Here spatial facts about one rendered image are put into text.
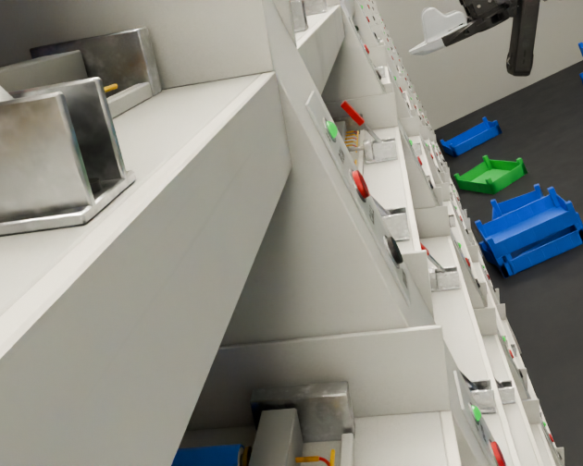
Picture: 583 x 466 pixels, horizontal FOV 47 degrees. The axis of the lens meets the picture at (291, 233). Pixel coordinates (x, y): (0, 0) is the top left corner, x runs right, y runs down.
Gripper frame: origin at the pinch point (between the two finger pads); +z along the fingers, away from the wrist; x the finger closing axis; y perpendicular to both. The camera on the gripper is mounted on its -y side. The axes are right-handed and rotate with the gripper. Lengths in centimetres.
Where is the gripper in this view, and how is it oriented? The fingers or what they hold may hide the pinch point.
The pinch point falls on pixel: (419, 53)
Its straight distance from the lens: 105.4
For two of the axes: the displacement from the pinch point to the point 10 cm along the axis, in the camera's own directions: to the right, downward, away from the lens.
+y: -4.7, -8.4, -2.8
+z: -8.8, 4.0, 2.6
